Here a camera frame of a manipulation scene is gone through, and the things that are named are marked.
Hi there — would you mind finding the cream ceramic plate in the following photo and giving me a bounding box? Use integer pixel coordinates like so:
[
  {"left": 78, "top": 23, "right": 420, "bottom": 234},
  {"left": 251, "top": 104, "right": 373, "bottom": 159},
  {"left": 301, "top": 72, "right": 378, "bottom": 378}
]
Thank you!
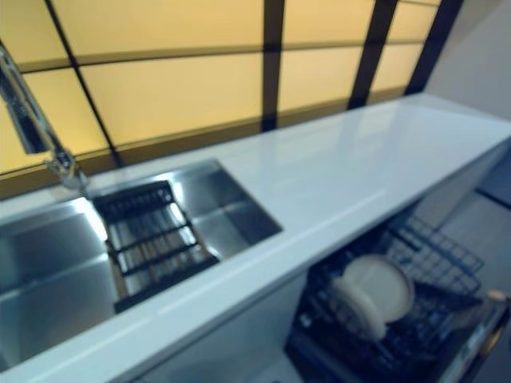
[
  {"left": 330, "top": 276, "right": 388, "bottom": 341},
  {"left": 342, "top": 254, "right": 415, "bottom": 323}
]

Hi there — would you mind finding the black dish drying rack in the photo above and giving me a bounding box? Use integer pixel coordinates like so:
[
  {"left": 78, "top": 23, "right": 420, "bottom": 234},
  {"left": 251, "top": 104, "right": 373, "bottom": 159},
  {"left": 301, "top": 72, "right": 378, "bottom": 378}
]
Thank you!
[{"left": 92, "top": 180, "right": 221, "bottom": 315}]

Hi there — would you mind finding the white cabinet side panel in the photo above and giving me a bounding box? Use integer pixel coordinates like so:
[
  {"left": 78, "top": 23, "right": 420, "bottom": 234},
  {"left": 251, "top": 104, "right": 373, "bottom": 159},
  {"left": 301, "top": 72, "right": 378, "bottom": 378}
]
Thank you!
[{"left": 414, "top": 136, "right": 511, "bottom": 229}]

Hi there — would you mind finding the stainless steel sink basin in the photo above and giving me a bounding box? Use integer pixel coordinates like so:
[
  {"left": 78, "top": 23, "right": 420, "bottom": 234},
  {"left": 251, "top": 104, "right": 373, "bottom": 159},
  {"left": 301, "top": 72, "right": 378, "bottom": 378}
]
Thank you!
[{"left": 0, "top": 159, "right": 284, "bottom": 365}]

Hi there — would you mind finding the chrome pull-down kitchen faucet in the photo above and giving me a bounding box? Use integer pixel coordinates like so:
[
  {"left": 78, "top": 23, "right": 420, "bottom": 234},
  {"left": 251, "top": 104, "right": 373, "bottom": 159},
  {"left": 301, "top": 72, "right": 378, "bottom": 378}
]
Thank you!
[{"left": 0, "top": 38, "right": 92, "bottom": 197}]

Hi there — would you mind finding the black wire dishwasher rack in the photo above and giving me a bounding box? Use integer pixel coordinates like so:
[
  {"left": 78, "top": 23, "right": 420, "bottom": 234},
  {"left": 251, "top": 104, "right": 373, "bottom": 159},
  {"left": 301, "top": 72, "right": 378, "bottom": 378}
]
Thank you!
[{"left": 286, "top": 235, "right": 484, "bottom": 377}]

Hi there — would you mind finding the black wire cup shelf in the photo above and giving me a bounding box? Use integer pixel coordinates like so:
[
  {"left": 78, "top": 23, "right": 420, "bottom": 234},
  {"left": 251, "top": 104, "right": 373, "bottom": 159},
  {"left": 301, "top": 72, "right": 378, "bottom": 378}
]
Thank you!
[{"left": 388, "top": 216, "right": 487, "bottom": 297}]

